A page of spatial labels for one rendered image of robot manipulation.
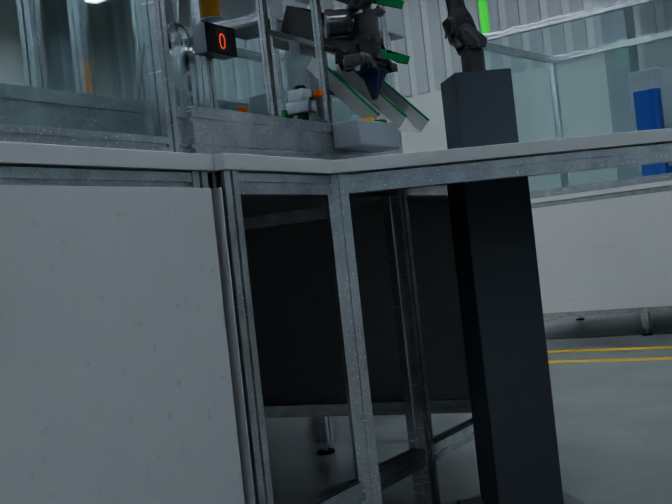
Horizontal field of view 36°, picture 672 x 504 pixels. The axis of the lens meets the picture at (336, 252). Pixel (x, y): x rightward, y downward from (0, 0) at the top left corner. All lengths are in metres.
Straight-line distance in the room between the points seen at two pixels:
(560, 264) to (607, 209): 0.46
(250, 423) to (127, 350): 0.34
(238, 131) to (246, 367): 0.48
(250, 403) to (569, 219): 4.91
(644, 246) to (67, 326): 5.20
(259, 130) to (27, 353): 0.83
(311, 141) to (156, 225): 0.67
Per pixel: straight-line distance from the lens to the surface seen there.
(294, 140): 2.24
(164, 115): 1.83
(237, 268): 1.88
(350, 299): 2.22
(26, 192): 1.52
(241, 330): 1.88
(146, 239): 1.70
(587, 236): 6.60
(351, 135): 2.37
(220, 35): 2.58
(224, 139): 2.02
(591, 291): 6.62
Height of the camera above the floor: 0.65
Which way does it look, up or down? level
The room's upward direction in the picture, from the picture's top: 6 degrees counter-clockwise
